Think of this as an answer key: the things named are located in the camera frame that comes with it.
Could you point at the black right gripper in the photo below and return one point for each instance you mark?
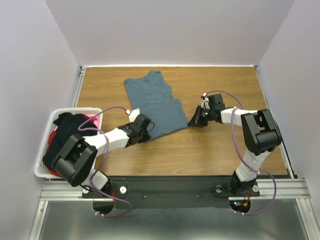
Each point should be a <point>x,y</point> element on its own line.
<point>196,120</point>

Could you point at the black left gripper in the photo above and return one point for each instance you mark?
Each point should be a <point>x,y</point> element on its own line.
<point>145,138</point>

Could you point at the blue-grey t-shirt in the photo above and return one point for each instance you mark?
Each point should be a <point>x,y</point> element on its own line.
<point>153,97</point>

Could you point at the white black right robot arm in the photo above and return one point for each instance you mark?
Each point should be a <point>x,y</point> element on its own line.
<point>261,136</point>

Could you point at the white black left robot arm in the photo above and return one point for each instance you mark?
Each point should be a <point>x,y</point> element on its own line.
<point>75,161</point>

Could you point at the black t-shirt in basket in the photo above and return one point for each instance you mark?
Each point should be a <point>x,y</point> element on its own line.
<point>67,125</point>

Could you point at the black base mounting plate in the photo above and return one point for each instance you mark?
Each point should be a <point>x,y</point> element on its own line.
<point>173,192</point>

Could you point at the red t-shirt in basket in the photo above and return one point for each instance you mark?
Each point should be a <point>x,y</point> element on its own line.
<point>51,140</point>

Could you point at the white plastic laundry basket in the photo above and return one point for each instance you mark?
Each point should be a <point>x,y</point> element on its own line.
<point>40,170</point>

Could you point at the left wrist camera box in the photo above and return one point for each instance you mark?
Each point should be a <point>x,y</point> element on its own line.
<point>139,119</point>

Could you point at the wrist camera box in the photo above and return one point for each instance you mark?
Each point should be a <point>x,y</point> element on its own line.
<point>216,102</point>
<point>139,119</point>

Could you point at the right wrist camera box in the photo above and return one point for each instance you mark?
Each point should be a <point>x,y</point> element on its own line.
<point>216,102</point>

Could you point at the aluminium left side rail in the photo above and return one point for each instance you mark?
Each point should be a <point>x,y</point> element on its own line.
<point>78,88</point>

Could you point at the aluminium front frame rail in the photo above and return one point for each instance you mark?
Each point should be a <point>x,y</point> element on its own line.
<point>285,189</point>

